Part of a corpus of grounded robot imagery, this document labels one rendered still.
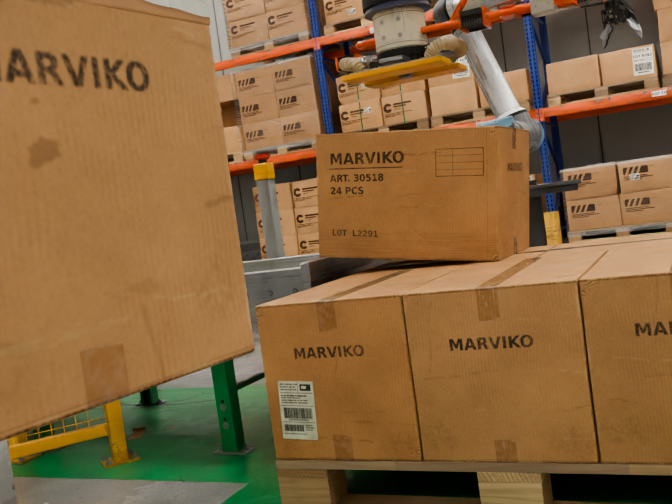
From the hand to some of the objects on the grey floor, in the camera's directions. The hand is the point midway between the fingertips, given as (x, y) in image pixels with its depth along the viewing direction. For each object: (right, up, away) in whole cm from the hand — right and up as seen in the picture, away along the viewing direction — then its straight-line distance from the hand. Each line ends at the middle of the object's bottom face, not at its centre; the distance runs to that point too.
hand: (623, 44), depth 303 cm
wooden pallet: (-49, -136, -79) cm, 164 cm away
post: (-128, -140, +46) cm, 195 cm away
